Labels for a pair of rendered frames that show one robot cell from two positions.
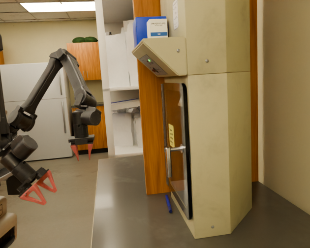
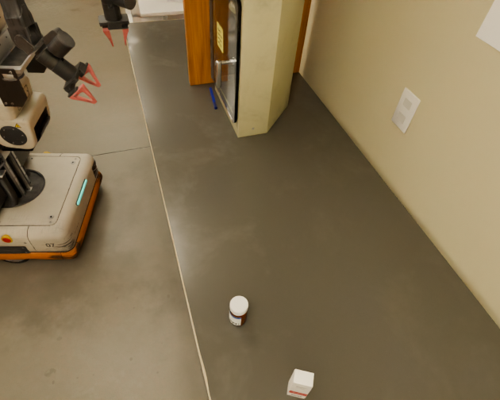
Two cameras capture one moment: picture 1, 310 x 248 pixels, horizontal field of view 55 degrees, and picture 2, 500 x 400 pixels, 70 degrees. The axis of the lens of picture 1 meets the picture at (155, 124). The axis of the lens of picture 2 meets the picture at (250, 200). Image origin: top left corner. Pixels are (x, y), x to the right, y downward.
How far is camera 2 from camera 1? 41 cm
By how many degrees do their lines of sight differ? 41
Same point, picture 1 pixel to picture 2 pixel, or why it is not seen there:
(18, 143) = (54, 41)
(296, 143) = (338, 48)
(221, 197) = (263, 105)
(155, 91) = not seen: outside the picture
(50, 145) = not seen: outside the picture
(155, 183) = (198, 75)
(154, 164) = (198, 55)
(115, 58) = not seen: outside the picture
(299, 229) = (320, 129)
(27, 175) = (71, 74)
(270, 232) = (298, 132)
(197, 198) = (243, 107)
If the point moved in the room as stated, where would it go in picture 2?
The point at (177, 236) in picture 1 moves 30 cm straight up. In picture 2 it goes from (223, 134) to (223, 53)
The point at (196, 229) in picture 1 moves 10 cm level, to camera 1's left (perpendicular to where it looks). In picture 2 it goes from (239, 130) to (210, 132)
